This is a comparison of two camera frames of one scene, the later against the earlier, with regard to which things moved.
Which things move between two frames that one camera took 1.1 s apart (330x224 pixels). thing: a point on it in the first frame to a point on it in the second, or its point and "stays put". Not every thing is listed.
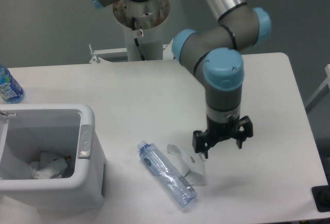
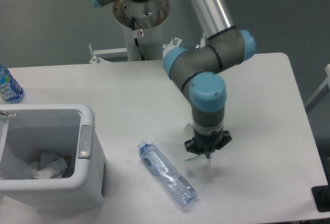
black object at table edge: (321, 194) stays put
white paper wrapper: (193, 167) to (189, 130)
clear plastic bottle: (183, 193) stays put
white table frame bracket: (97, 58) stays put
